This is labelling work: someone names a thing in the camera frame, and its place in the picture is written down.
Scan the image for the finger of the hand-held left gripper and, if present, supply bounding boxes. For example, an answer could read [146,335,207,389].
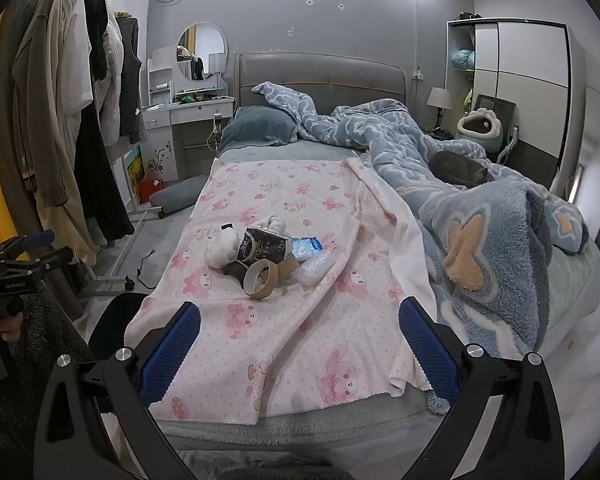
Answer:
[24,246,76,273]
[2,230,55,261]

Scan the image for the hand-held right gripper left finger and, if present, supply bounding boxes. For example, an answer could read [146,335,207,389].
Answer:
[34,302,201,480]

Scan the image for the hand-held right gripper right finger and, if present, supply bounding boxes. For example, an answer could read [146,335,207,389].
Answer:
[399,296,567,480]

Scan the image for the white plush toy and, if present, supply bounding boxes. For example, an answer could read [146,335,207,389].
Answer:
[204,224,245,269]

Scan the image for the black white snack bag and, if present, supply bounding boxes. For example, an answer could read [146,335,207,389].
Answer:
[235,226,295,267]

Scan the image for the clear plastic bag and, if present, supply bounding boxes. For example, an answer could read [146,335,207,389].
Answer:
[296,250,337,288]

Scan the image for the blue snack packet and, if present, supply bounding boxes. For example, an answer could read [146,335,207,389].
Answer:
[291,235,331,263]

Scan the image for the small white tissue wad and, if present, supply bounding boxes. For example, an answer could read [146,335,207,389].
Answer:
[252,214,287,237]

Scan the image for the beige long coat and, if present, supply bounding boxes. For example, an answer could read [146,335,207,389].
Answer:
[40,0,98,266]

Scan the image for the white clothes rack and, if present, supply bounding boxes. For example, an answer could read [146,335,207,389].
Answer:
[80,145,163,291]

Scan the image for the black long garment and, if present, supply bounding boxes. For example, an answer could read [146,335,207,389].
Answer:
[74,105,136,243]

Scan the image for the pink printed blanket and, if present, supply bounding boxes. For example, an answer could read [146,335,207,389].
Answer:
[127,157,438,426]

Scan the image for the red box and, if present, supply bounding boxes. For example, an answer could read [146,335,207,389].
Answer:
[137,177,165,206]

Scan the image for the olive knit cardigan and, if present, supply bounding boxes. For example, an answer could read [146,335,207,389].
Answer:
[10,0,73,208]

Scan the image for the yellow painting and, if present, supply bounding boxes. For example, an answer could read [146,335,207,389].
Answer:
[122,147,145,193]

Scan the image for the grey floor cushion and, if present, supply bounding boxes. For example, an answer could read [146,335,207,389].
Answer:
[150,175,209,217]

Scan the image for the blue fleece blanket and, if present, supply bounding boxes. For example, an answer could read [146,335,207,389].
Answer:
[415,175,591,361]

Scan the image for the white puffer jacket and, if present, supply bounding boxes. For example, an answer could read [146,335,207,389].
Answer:
[92,7,130,146]

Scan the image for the white shirt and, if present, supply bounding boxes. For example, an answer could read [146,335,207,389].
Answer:
[54,0,95,146]

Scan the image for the dark grey knit vest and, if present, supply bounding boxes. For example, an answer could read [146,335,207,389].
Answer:
[114,12,149,146]

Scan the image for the grey cat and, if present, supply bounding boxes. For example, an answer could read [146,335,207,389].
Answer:
[427,150,496,188]

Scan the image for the white vanity desk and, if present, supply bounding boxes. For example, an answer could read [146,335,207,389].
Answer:
[142,45,237,183]

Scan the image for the pile of cosmetics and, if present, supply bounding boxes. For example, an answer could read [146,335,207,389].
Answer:
[175,87,231,106]

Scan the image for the black fuzzy sweater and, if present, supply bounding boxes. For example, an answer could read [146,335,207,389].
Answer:
[66,0,111,81]

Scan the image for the blue patterned duvet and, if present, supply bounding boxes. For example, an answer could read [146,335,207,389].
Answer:
[251,81,588,256]

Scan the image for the white cat bed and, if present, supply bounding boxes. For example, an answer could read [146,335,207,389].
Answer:
[456,108,502,153]

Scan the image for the grey-blue pillow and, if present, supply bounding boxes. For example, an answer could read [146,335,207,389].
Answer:
[220,105,301,148]

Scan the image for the white vanity lamp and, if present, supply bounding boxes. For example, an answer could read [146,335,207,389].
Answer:
[208,52,229,92]

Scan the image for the oval mirror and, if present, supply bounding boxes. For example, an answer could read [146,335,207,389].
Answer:
[177,22,229,82]

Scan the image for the black framed picture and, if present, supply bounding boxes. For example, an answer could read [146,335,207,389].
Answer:
[472,94,517,136]

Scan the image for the bedside lamp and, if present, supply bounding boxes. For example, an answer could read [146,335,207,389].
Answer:
[426,86,455,131]

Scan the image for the bed with grey headboard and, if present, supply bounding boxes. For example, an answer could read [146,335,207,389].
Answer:
[162,51,600,453]

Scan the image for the white wardrobe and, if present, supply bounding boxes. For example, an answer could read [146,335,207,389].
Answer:
[445,17,588,201]

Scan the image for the short black cable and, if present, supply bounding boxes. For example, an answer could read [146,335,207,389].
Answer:
[136,249,155,281]

